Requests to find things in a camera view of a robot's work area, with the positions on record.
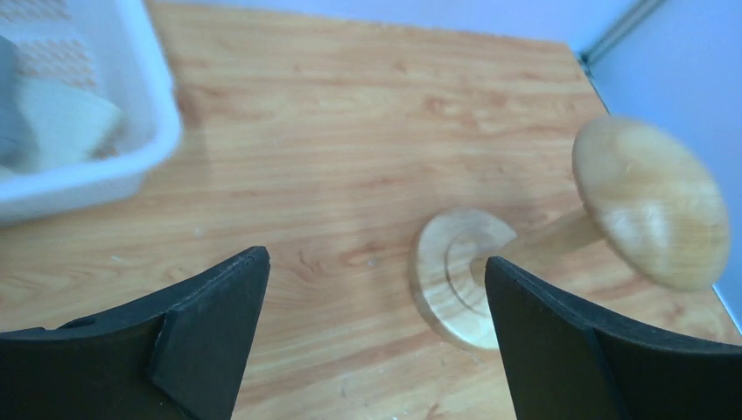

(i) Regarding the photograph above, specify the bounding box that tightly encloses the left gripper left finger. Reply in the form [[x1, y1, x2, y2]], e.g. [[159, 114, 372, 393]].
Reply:
[[1, 247, 270, 419]]

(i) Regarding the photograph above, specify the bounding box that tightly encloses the grey hat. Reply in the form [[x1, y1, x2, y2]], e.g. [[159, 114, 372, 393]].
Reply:
[[1, 38, 123, 179]]

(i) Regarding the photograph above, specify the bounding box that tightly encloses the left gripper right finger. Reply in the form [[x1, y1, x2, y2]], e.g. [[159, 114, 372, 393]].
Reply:
[[485, 256, 741, 419]]

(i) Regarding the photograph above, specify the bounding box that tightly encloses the wooden hat stand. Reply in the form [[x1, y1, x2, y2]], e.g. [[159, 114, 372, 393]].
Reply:
[[409, 116, 731, 351]]

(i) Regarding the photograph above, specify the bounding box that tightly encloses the white plastic basket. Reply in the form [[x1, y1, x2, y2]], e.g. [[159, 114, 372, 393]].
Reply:
[[1, 1, 181, 225]]

